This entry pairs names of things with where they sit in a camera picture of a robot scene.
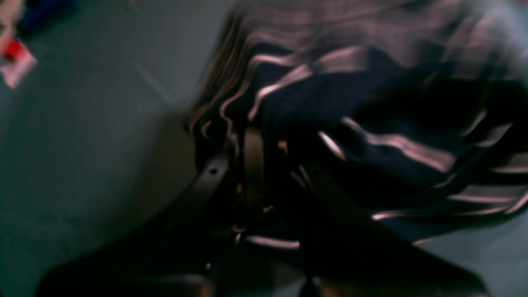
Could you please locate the teal table cloth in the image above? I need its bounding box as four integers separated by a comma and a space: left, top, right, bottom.
1, 0, 236, 297

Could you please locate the white paper card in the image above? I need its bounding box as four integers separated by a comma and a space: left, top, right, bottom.
0, 39, 38, 90

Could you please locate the red cube block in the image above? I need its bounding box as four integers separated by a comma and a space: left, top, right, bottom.
3, 40, 26, 62

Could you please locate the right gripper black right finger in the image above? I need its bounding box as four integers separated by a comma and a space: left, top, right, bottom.
285, 140, 489, 297

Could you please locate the navy white striped t-shirt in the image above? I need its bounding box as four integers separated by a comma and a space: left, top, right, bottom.
185, 0, 527, 242

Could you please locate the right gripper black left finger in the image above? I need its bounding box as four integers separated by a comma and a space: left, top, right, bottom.
37, 128, 264, 297

